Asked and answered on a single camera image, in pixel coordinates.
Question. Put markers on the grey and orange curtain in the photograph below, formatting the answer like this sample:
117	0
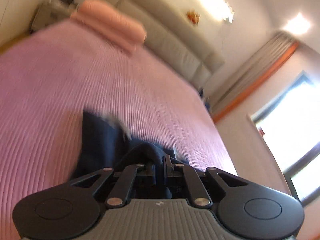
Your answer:
264	63

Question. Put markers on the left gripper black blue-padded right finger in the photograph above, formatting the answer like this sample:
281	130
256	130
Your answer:
185	178

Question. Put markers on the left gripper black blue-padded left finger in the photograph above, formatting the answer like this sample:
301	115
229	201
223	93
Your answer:
120	193

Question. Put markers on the dark items beside bed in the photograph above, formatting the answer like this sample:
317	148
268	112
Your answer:
204	99

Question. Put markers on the navy blue zip jacket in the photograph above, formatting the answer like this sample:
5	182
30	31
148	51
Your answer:
107	142

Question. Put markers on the bright window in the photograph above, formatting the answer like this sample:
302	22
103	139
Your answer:
289	126

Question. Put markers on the beige padded headboard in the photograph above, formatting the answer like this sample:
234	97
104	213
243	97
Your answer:
187	48

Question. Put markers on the lower pink folded blanket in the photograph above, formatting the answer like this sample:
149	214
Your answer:
106	31

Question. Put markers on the upper pink folded blanket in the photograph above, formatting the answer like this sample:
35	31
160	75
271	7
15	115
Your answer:
106	13

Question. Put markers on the purple quilted bedspread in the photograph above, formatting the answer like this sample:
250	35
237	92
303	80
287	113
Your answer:
48	79

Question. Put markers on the beige bedside nightstand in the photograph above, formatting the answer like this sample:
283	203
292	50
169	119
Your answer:
50	12

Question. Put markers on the orange plush toy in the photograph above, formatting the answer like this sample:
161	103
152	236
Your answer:
193	17

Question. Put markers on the pink folded blanket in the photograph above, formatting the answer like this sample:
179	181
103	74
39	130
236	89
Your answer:
106	13
106	31

